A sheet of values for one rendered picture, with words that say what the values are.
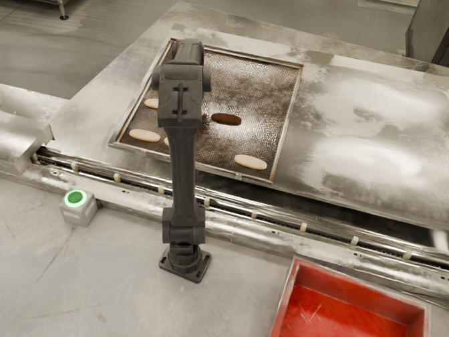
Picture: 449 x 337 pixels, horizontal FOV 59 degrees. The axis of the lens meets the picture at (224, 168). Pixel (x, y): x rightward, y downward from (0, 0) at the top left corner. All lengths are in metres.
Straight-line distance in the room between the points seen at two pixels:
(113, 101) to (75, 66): 1.75
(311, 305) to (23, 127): 0.98
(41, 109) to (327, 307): 1.15
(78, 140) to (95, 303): 0.58
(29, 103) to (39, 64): 1.76
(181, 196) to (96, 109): 0.76
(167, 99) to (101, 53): 2.70
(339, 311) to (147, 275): 0.49
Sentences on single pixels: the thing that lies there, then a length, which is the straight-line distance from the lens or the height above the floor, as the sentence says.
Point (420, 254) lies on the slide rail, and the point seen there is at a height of 0.85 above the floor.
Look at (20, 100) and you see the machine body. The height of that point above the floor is 0.82.
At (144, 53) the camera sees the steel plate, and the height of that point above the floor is 0.82.
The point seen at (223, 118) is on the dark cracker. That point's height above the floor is 0.93.
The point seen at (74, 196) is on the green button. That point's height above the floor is 0.91.
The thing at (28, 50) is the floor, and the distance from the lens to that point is 3.57.
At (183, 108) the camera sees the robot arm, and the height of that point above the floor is 1.33.
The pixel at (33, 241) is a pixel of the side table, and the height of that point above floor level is 0.82.
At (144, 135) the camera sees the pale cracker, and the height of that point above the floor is 0.91.
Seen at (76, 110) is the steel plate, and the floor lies 0.82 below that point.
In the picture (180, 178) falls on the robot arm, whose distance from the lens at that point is 0.80.
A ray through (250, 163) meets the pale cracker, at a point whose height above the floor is 0.91.
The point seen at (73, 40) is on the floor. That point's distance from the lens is 3.59.
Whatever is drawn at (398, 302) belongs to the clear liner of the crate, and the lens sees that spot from 1.04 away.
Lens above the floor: 1.77
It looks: 48 degrees down
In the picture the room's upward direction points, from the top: 4 degrees clockwise
